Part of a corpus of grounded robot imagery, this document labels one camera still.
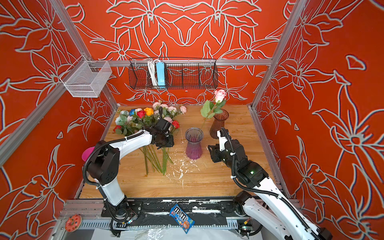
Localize small red rose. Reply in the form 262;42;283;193
163;119;181;175

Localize purple glass vase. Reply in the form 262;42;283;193
185;128;204;160

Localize pink rose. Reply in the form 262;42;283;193
200;90;227;129

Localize orange yellow rose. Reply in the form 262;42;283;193
143;108;162;175

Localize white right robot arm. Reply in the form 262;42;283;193
208;128;333;240

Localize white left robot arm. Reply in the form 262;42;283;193
83;118;174;211

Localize brown glass vase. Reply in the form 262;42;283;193
210;109;229;139

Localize blue and white flowers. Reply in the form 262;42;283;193
115;109;138;128

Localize pink carnation spray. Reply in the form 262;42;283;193
153;102;187;173

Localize large red rose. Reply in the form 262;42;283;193
137;109;149;176

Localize dark red flower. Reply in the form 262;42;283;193
113;125;122;134

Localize light blue box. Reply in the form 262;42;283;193
156;62;166;88

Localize pink plastic goblet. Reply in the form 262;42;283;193
82;147;95;162

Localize blue candy bag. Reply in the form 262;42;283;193
169;204;195;234

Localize white mesh basket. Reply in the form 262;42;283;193
59;56;112;98

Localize black wire basket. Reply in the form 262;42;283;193
129;57;219;90

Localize white cable bundle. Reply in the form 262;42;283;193
147;59;159;88

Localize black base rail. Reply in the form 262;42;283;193
114;197;261;232

